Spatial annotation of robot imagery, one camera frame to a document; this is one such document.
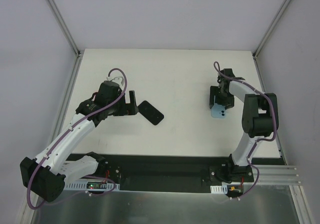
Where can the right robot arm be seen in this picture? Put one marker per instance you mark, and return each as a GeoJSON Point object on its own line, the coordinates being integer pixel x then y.
{"type": "Point", "coordinates": [259, 121]}

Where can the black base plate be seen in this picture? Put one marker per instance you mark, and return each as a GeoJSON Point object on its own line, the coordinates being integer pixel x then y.
{"type": "Point", "coordinates": [173, 174]}

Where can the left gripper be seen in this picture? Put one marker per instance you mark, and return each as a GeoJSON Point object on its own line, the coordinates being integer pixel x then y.
{"type": "Point", "coordinates": [130, 106]}

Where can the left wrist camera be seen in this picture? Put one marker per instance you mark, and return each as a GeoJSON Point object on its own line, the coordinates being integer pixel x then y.
{"type": "Point", "coordinates": [117, 79]}

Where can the black phone case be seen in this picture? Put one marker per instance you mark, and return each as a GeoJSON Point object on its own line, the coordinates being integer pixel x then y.
{"type": "Point", "coordinates": [148, 111]}

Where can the aluminium frame rail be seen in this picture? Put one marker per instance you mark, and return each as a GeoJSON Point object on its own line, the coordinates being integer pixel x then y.
{"type": "Point", "coordinates": [279, 175]}

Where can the phone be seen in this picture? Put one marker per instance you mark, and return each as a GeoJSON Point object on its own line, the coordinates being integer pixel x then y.
{"type": "Point", "coordinates": [218, 111]}

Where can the white cable duct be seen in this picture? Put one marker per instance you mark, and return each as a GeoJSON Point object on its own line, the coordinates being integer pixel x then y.
{"type": "Point", "coordinates": [219, 189]}
{"type": "Point", "coordinates": [91, 186]}

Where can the right white cable duct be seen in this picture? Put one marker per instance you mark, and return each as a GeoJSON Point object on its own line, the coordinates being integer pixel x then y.
{"type": "Point", "coordinates": [219, 189]}

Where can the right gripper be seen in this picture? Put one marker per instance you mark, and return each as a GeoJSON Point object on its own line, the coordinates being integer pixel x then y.
{"type": "Point", "coordinates": [221, 103]}

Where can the left white cable duct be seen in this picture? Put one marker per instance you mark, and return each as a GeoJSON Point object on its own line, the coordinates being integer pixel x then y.
{"type": "Point", "coordinates": [91, 186]}

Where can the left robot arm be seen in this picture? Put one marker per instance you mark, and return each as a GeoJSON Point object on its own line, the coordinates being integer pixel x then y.
{"type": "Point", "coordinates": [47, 174]}

